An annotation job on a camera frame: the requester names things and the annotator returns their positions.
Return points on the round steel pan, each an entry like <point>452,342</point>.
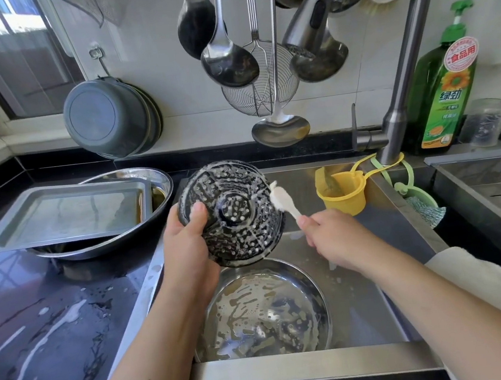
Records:
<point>265,317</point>

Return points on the white hanging cloth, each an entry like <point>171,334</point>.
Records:
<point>85,3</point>

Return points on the person's left hand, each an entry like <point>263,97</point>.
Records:
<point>188,258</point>

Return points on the steel wall hook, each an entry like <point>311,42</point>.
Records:
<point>100,60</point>

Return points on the rectangular steel tray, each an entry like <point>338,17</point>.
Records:
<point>64,215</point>

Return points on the white dish rag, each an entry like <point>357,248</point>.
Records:
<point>500,285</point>

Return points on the person's right hand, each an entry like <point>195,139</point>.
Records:
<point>339,236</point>

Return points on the white cleaning brush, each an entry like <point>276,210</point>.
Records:
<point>281,198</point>

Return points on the person's right forearm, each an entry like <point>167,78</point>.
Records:
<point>463,312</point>

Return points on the green hanging sponge holder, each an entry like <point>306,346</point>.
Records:
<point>423,204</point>

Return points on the steel soup ladle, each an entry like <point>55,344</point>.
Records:
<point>230,64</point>

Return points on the green dish soap bottle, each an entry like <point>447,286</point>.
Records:
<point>443,98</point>

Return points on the steel gooseneck faucet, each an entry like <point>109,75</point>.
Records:
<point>423,42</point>

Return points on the dark green hanging basin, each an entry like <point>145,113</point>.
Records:
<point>155,115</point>

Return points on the clear plastic cup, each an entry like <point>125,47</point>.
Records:
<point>485,123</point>

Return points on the stainless steel sink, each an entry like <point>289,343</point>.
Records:
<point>397,288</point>

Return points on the hanging steel ladles and skimmer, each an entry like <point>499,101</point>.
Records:
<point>196,24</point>

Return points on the person's left forearm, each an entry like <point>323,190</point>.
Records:
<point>145,371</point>

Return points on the black round steamer rack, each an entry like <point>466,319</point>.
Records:
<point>234,207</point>

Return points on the yellow hanging sink cup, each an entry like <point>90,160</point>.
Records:
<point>341,193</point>

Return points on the grey hanging basin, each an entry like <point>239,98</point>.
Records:
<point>105,118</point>

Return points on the round steel basin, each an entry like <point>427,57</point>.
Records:
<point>163,187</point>

